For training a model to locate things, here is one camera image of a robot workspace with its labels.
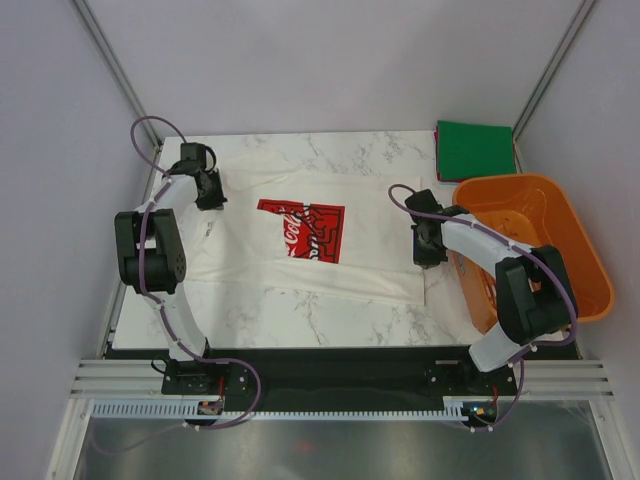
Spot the white coca-cola t-shirt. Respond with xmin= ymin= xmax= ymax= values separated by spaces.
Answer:
xmin=182 ymin=155 xmax=425 ymax=306

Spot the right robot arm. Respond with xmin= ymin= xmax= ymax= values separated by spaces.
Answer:
xmin=408 ymin=210 xmax=577 ymax=394

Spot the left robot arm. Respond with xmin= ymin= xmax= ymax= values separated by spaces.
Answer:
xmin=114 ymin=161 xmax=226 ymax=393

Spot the folded green t-shirt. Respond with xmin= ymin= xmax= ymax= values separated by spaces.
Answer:
xmin=437 ymin=120 xmax=516 ymax=183

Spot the orange plastic basket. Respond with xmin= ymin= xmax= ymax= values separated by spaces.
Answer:
xmin=452 ymin=174 xmax=615 ymax=323

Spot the folded red t-shirt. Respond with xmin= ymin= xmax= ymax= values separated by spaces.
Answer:
xmin=434 ymin=125 xmax=443 ymax=182

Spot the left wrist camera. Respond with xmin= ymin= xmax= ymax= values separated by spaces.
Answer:
xmin=180 ymin=142 xmax=217 ymax=170

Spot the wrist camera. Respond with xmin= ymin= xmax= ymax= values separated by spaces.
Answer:
xmin=180 ymin=142 xmax=217 ymax=170
xmin=404 ymin=189 xmax=442 ymax=222

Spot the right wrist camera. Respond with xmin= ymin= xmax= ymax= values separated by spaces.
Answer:
xmin=404 ymin=189 xmax=442 ymax=222

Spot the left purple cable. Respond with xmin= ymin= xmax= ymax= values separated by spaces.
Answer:
xmin=129 ymin=115 xmax=264 ymax=456

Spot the purple cable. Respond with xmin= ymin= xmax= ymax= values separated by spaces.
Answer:
xmin=388 ymin=183 xmax=580 ymax=434
xmin=129 ymin=115 xmax=264 ymax=456

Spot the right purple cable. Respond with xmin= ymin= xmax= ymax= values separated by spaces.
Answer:
xmin=388 ymin=183 xmax=580 ymax=434

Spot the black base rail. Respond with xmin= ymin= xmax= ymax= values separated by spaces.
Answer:
xmin=161 ymin=346 xmax=517 ymax=412

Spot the left aluminium frame post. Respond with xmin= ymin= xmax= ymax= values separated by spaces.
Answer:
xmin=69 ymin=0 xmax=164 ymax=151

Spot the aluminium frame post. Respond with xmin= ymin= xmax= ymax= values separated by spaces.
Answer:
xmin=512 ymin=0 xmax=598 ymax=144
xmin=69 ymin=0 xmax=164 ymax=151

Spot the white slotted cable duct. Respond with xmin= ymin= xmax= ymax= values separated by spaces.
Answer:
xmin=91 ymin=397 xmax=494 ymax=421

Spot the right aluminium frame post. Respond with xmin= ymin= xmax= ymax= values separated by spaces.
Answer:
xmin=512 ymin=0 xmax=598 ymax=144

